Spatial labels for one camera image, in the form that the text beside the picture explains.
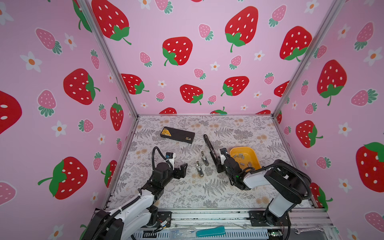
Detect black stapler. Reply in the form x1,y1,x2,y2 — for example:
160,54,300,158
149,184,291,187
203,134,220,166

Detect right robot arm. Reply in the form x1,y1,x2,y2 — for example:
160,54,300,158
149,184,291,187
211,148,312,226

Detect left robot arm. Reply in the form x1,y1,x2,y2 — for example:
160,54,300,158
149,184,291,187
80,153,188,240

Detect yellow plastic tray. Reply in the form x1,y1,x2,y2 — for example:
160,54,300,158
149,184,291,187
230,147,261,170

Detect black tool case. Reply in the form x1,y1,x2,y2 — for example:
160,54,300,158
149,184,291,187
160,127,195,144

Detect silver wrench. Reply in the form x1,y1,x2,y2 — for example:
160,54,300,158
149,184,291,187
295,227,324,235

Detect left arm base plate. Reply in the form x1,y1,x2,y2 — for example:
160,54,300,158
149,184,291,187
146,211,172,228

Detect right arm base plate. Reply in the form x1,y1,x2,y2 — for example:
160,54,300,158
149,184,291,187
247,211,291,228

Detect teal handled tool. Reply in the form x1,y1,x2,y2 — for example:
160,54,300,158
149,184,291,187
196,226,226,238

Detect aluminium rail frame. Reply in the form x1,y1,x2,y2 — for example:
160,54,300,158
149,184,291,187
127,209,340,240

